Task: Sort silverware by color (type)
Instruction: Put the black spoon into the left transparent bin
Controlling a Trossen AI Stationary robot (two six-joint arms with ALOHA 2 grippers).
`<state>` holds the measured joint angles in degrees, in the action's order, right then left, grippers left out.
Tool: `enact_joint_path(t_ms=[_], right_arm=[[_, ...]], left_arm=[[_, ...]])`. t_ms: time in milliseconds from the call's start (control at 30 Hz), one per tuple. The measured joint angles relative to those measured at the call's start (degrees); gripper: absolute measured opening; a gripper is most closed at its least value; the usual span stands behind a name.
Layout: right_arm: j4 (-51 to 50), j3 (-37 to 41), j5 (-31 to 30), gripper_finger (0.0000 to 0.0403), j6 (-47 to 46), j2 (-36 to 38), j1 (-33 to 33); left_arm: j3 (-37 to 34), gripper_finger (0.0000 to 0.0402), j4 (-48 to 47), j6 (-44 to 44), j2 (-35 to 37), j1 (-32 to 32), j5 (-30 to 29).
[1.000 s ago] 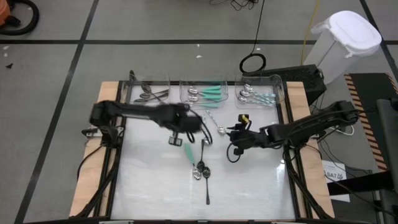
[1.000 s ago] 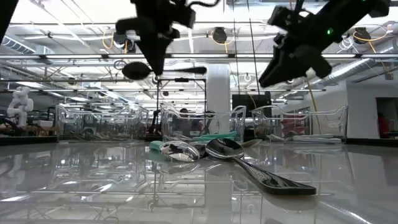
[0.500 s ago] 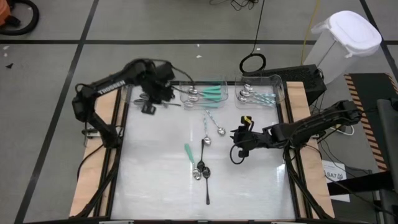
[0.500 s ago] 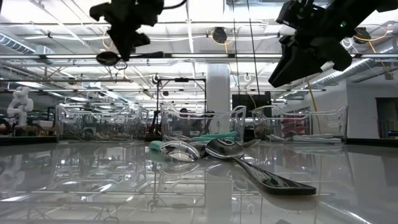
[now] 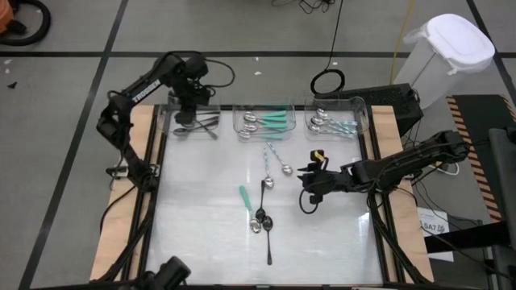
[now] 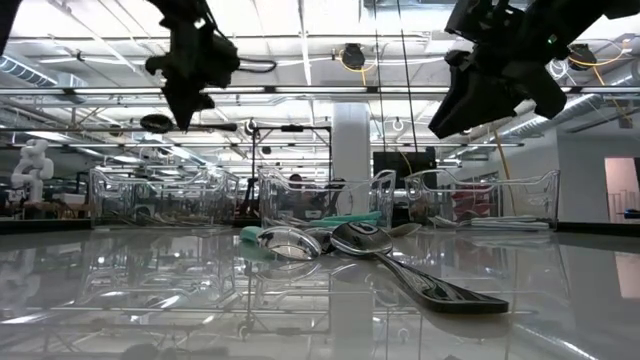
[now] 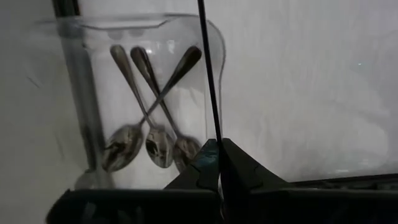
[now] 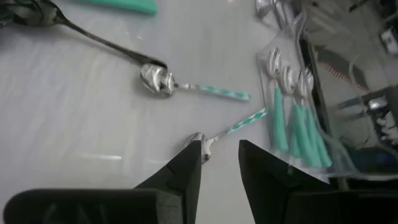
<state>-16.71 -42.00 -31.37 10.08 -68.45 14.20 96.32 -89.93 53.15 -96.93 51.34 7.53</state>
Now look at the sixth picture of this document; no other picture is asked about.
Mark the white humanoid robot figure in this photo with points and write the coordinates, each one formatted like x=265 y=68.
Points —
x=32 y=165

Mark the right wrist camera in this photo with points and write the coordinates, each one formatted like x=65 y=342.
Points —
x=480 y=20

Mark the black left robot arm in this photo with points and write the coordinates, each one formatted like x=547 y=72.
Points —
x=7 y=15

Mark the round black ceiling camera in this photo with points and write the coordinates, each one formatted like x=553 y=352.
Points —
x=250 y=126

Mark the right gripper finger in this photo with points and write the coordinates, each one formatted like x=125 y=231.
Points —
x=545 y=92
x=470 y=105

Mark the black monitor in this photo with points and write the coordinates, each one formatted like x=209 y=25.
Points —
x=404 y=167

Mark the pale pink door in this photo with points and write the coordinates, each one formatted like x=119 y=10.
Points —
x=622 y=190

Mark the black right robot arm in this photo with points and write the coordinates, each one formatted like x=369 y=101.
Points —
x=600 y=12

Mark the clear plastic bin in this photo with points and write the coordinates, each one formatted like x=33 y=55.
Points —
x=95 y=195
x=385 y=200
x=552 y=200

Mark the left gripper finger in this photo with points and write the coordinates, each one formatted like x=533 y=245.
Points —
x=179 y=107
x=196 y=104

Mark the white square column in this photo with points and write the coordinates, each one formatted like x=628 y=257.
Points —
x=351 y=150

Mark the white box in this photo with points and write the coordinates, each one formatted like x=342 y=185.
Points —
x=70 y=198

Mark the red storage bin rack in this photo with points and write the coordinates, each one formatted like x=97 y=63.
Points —
x=472 y=200

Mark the wooden workbench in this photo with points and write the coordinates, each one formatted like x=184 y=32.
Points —
x=30 y=206

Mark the black metal spoon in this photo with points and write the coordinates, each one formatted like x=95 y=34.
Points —
x=435 y=292

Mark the black frame stand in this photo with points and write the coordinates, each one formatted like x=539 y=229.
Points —
x=292 y=128

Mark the silver ceiling air duct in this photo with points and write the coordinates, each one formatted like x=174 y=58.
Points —
x=30 y=75
x=565 y=112

